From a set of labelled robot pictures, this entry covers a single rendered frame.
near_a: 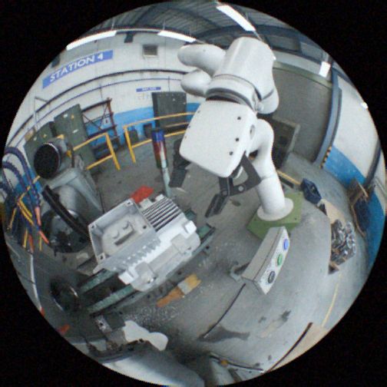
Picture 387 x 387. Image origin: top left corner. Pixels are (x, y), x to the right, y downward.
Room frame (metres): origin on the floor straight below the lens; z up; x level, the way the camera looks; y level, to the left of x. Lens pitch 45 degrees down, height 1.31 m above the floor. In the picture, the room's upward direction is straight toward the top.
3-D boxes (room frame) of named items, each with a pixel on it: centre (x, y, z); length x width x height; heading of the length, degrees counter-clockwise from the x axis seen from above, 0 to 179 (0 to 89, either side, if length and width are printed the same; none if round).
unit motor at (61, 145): (0.38, 0.75, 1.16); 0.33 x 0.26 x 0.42; 44
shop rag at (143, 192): (0.51, 0.36, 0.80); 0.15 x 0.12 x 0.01; 151
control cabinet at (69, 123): (2.08, 2.94, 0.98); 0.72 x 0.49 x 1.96; 134
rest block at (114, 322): (-0.23, 0.31, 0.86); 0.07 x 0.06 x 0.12; 44
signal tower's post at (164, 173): (0.49, 0.16, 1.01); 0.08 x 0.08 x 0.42; 44
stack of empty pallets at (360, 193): (0.78, -6.97, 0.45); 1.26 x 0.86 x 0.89; 134
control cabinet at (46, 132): (1.38, 3.65, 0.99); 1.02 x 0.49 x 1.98; 134
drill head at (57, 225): (0.14, 0.57, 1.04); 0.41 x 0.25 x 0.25; 44
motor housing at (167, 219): (0.11, 0.12, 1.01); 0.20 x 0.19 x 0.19; 135
